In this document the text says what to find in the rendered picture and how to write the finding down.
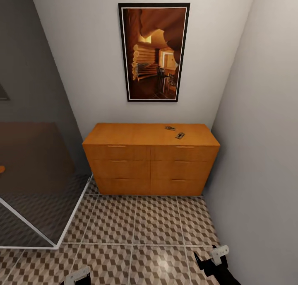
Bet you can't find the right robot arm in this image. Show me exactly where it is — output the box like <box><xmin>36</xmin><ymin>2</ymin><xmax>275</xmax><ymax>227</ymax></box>
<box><xmin>194</xmin><ymin>245</ymin><xmax>241</xmax><ymax>285</ymax></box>

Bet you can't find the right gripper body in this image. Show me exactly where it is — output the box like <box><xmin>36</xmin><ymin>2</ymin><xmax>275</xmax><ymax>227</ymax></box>
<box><xmin>201</xmin><ymin>256</ymin><xmax>231</xmax><ymax>285</ymax></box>

